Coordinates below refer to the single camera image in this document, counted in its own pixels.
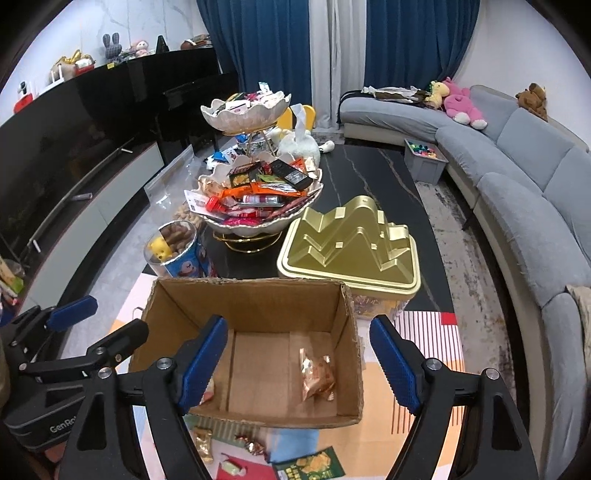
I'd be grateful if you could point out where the small heap of snack packets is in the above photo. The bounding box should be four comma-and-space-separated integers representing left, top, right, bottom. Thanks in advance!
210, 90, 289, 114

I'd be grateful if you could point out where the brown cardboard box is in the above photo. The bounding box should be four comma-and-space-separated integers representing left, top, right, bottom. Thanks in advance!
128, 277, 365, 428

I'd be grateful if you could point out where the green snack packet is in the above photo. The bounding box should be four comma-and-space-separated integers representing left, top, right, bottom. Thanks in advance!
272, 447, 346, 480

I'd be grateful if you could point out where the white router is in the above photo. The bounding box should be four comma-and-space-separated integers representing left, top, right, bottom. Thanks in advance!
48, 62, 77, 86

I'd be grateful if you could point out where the white plush tissue holder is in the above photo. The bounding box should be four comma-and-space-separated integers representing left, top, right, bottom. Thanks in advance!
277, 105, 324, 162

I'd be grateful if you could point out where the grey patterned rug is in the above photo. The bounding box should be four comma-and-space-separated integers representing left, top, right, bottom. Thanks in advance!
416, 180, 532, 462

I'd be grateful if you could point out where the white two-tier bowl stand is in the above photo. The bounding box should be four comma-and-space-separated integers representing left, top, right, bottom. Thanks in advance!
198, 92, 324, 254

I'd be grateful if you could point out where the grey rabbit plush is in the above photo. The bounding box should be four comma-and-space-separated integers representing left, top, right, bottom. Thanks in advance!
100, 31, 123, 63

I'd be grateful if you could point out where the orange gold snack packet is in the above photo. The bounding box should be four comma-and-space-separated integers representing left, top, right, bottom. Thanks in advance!
298, 347, 337, 403

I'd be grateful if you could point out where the green white candy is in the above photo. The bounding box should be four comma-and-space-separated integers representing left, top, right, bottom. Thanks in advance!
217, 455, 247, 480

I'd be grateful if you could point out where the black upright piano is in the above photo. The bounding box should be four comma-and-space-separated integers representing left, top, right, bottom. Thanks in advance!
92, 46, 241, 153

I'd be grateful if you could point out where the black curved television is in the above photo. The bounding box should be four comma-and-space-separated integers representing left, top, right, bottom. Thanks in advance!
0, 76, 153, 266

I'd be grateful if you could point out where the yellow child chair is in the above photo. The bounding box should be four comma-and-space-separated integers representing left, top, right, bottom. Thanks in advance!
277, 105, 317, 132

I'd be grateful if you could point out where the clear plastic bag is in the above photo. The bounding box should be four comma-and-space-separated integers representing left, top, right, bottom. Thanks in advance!
144, 145, 204, 204

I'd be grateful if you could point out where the blue curtain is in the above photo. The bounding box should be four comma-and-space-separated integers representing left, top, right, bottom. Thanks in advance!
196, 0, 315, 123
365, 0, 481, 93

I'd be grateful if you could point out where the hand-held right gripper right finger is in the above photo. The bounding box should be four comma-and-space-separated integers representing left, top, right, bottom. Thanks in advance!
368, 315, 541, 480

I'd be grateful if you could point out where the brown plush toy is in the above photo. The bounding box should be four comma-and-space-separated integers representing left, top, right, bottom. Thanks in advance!
516, 83, 550, 121

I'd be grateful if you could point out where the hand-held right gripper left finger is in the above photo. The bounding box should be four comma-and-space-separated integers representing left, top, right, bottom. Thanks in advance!
60, 315, 229, 480

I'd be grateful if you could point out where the pile of mixed snack packets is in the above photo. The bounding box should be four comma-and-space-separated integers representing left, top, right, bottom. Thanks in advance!
185, 157, 321, 220

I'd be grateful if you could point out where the yellow green plush toy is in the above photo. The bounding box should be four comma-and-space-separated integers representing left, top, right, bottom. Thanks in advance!
425, 80, 451, 109

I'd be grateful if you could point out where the white sheer curtain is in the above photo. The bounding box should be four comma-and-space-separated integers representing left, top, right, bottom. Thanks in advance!
308, 0, 370, 130

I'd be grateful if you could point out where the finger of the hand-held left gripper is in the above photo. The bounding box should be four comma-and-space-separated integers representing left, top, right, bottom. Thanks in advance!
0, 295, 99, 366
23, 318, 149, 382

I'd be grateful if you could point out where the beige blanket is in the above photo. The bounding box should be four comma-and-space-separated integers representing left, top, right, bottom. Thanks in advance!
566, 285, 591, 365

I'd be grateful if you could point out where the grey storage bin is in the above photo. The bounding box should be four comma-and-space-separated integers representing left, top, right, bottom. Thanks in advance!
404, 138, 450, 183

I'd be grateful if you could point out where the clear snack jar blue label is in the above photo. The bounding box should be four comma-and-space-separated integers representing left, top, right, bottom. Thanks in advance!
144, 220, 218, 278

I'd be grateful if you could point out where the grey corner sofa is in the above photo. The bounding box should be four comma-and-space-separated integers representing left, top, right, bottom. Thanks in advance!
338, 85, 591, 480

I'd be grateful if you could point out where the white camera on red base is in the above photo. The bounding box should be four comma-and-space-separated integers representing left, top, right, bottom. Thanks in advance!
13, 80, 35, 114

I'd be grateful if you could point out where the colourful patchwork tablecloth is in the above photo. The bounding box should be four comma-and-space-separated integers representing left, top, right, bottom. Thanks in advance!
115, 272, 467, 480

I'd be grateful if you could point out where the pink plush toy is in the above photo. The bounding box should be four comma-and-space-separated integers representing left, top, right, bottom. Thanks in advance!
441, 78, 490, 130

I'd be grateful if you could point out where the gold ornament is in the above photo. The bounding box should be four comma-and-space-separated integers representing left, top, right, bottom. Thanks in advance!
62, 48, 95, 70

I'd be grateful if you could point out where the gold rectangular snack packet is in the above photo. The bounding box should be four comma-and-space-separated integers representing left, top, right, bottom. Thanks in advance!
191, 427, 215, 464

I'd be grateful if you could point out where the yellow bear toy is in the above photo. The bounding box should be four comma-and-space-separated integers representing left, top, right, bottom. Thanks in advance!
150, 237, 172, 264

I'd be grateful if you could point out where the bag of peanuts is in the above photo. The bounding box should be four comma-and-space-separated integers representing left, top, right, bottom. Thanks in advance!
173, 203, 206, 229

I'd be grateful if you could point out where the gold twisted wrapper candy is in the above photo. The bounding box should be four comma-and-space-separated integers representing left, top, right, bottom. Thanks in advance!
235, 434, 269, 462

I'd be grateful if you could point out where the gold mountain-shaped lidded box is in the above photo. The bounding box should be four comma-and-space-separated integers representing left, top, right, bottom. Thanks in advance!
276, 195, 423, 324

